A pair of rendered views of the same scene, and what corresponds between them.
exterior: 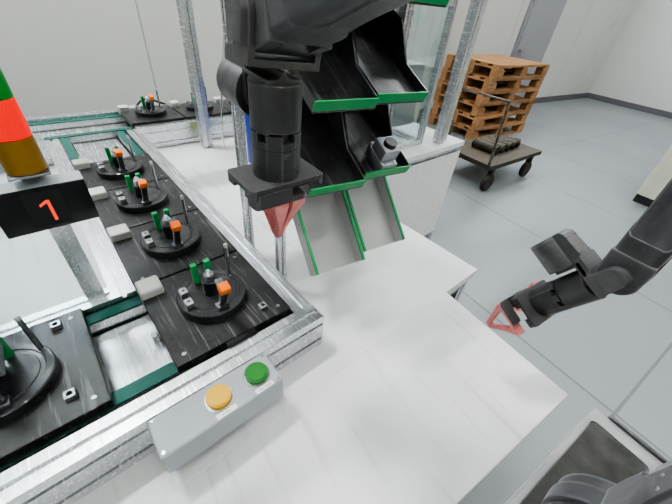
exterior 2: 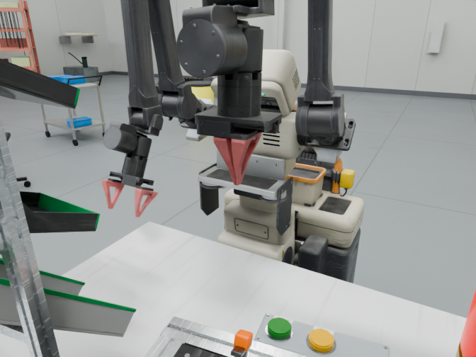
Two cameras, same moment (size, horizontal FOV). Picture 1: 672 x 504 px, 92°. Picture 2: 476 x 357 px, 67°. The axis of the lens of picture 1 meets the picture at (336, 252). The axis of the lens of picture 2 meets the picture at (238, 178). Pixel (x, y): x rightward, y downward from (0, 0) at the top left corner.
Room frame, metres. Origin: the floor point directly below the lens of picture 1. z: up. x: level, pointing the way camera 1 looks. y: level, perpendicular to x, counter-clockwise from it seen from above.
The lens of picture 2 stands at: (0.57, 0.52, 1.43)
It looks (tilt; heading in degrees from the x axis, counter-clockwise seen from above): 22 degrees down; 246
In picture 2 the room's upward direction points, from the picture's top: straight up
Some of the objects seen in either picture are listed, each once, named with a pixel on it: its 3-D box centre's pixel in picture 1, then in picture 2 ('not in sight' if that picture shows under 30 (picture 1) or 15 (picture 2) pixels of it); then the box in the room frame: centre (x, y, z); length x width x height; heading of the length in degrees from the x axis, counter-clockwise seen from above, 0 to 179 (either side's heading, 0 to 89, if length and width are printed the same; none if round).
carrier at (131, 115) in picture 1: (148, 104); not in sight; (1.62, 0.99, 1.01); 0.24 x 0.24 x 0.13; 44
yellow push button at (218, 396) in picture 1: (219, 397); (321, 341); (0.26, 0.17, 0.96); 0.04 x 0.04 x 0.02
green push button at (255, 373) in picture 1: (256, 374); (279, 329); (0.31, 0.12, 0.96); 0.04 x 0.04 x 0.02
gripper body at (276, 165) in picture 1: (276, 157); (239, 99); (0.37, 0.08, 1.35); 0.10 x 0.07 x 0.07; 134
